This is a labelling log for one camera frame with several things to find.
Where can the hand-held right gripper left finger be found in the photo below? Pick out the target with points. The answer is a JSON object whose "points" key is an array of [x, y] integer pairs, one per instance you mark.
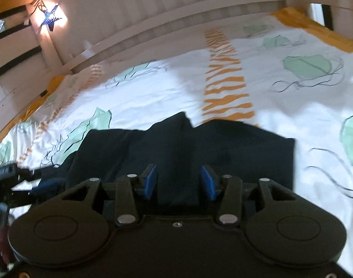
{"points": [[149, 183]]}

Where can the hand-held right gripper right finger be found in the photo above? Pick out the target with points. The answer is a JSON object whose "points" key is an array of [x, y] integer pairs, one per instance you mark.
{"points": [[209, 183]]}

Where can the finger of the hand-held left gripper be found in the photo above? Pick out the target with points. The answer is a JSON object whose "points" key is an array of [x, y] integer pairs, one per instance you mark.
{"points": [[50, 186], [2, 173]]}

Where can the dark navy hooded jacket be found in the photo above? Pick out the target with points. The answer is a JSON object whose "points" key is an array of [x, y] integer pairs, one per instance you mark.
{"points": [[179, 147]]}

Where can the person's left forearm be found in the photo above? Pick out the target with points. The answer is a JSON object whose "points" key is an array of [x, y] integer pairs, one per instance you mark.
{"points": [[5, 243]]}

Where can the printed white bed sheet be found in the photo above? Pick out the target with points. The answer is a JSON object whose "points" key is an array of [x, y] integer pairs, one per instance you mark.
{"points": [[165, 92]]}

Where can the blue star ornament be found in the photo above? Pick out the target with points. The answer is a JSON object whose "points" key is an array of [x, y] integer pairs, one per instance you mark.
{"points": [[50, 18]]}

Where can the white wooden bed frame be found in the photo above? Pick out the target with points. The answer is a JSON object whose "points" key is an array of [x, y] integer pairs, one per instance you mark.
{"points": [[136, 11]]}

